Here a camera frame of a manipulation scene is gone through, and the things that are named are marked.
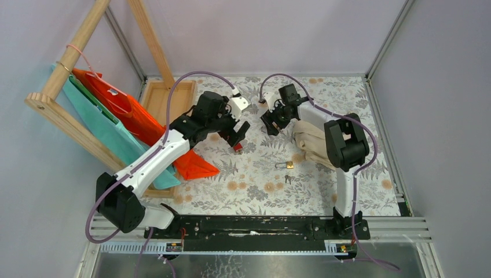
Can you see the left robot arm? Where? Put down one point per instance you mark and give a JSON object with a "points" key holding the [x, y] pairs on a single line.
{"points": [[118, 196]]}

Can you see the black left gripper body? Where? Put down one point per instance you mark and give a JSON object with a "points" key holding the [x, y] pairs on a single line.
{"points": [[227, 132]]}

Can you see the orange cloth bag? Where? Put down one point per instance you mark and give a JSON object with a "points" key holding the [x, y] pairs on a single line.
{"points": [[140, 123]]}

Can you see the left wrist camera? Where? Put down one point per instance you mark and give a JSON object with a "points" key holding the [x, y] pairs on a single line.
{"points": [[238, 104]]}

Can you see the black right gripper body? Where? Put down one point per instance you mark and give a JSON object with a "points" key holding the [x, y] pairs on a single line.
{"points": [[279, 116]]}

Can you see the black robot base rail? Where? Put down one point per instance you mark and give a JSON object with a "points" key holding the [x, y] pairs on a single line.
{"points": [[262, 233]]}

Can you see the green bag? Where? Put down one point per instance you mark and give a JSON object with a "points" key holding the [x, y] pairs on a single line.
{"points": [[93, 100]]}

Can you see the red cable lock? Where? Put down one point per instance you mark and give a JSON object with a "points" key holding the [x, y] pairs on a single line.
{"points": [[238, 148]]}

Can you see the teal cloth bag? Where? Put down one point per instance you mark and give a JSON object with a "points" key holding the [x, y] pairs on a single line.
{"points": [[116, 138]]}

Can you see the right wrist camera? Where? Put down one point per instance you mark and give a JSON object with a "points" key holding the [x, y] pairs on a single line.
{"points": [[270, 98]]}

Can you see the beige folded cloth bag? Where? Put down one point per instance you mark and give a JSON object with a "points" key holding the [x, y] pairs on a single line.
{"points": [[309, 136]]}

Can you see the long shackle brass padlock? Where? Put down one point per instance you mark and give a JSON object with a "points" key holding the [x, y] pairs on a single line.
{"points": [[284, 165]]}

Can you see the wooden tray base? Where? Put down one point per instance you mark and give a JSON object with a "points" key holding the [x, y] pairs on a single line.
{"points": [[155, 97]]}

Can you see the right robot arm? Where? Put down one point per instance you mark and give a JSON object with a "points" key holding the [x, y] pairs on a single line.
{"points": [[342, 139]]}

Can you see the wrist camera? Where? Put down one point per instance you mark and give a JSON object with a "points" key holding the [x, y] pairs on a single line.
{"points": [[270, 98], [238, 104]]}

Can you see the keys of long padlock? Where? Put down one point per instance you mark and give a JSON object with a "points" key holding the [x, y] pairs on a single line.
{"points": [[288, 179]]}

